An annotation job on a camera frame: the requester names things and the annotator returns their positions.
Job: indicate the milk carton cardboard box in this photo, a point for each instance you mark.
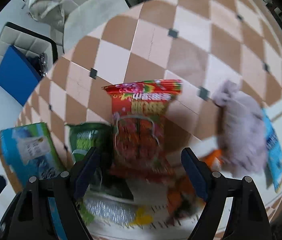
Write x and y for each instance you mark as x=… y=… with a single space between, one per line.
x=30 y=152

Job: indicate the orange chip bag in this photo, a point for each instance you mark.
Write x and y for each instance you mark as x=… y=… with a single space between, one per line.
x=182 y=198

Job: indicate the purple fluffy towel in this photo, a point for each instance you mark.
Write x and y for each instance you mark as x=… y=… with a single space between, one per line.
x=242 y=131

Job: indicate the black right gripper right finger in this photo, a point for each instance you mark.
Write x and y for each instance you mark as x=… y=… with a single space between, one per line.
x=248 y=218

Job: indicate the checkered table cloth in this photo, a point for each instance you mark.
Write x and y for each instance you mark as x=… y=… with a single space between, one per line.
x=201 y=42

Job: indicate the blue milk snack bag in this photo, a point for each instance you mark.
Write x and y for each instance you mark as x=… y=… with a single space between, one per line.
x=274 y=152

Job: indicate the grey padded chair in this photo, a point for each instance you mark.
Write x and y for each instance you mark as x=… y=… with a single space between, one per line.
x=29 y=43

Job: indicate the silver yellow snack bag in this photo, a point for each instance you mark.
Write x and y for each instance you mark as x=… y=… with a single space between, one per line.
x=95 y=208

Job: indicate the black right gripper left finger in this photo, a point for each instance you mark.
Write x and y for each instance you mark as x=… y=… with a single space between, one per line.
x=66 y=188

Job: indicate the red snack bag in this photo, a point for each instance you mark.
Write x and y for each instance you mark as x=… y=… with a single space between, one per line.
x=138 y=120

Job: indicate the green snack bag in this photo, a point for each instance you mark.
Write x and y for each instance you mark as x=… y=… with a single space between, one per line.
x=84 y=136

